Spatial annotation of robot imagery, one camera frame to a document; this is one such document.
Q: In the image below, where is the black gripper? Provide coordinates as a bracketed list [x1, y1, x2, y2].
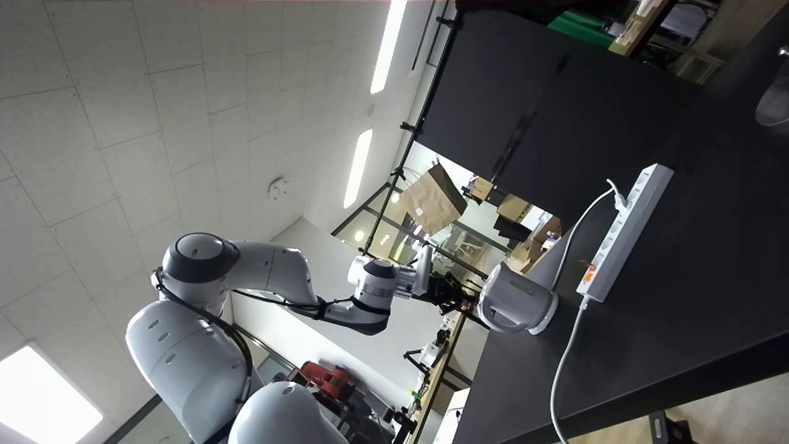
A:
[426, 269, 481, 314]

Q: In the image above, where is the white multi-socket power strip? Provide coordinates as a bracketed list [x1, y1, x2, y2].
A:
[576, 161, 675, 306]

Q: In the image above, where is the black tripod stand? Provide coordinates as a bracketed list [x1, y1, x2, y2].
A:
[331, 163, 417, 253]

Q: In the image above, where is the red machine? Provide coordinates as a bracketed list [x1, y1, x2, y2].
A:
[295, 357, 358, 406]

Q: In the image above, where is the rectangular ceiling light panel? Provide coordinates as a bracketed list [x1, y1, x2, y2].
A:
[368, 0, 411, 96]
[342, 129, 375, 210]
[0, 343, 105, 444]

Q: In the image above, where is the black backdrop crossbar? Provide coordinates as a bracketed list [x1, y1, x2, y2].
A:
[397, 0, 463, 181]

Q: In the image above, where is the black backdrop panel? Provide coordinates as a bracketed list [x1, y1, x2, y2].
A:
[415, 8, 711, 225]

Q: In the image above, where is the round ceiling sensor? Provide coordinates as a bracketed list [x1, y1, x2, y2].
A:
[267, 176, 291, 204]

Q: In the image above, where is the green box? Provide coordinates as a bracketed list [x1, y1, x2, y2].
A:
[547, 8, 628, 54]

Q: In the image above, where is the brown cardboard box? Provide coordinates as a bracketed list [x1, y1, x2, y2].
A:
[606, 0, 671, 59]

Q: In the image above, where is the white power strip mains cable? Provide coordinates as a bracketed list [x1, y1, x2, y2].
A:
[547, 293, 591, 444]

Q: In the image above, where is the white kettle power cable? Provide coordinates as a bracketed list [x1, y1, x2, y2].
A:
[549, 177, 628, 290]

